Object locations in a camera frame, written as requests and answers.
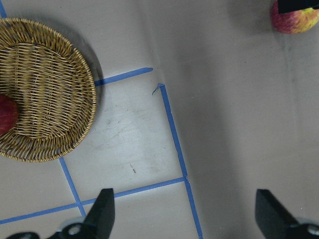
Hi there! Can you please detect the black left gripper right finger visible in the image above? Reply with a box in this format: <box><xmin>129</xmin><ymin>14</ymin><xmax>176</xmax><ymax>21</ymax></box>
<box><xmin>255</xmin><ymin>189</ymin><xmax>299</xmax><ymax>239</ymax></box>

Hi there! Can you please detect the red yellow apple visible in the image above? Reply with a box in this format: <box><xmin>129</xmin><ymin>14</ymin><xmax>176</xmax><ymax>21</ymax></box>
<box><xmin>270</xmin><ymin>0</ymin><xmax>319</xmax><ymax>34</ymax></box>

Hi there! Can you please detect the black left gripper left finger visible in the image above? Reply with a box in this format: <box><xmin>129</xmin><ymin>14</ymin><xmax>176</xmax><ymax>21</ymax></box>
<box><xmin>84</xmin><ymin>188</ymin><xmax>115</xmax><ymax>239</ymax></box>

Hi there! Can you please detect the woven wicker basket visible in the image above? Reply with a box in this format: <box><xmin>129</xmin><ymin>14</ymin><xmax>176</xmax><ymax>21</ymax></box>
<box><xmin>0</xmin><ymin>18</ymin><xmax>97</xmax><ymax>162</ymax></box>

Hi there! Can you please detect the dark red apple in basket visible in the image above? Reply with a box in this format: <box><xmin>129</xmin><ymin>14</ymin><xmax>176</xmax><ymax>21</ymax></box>
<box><xmin>0</xmin><ymin>94</ymin><xmax>18</xmax><ymax>135</ymax></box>

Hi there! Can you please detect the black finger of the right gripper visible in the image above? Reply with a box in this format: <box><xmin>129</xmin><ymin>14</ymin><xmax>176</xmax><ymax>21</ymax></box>
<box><xmin>278</xmin><ymin>0</ymin><xmax>319</xmax><ymax>13</ymax></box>

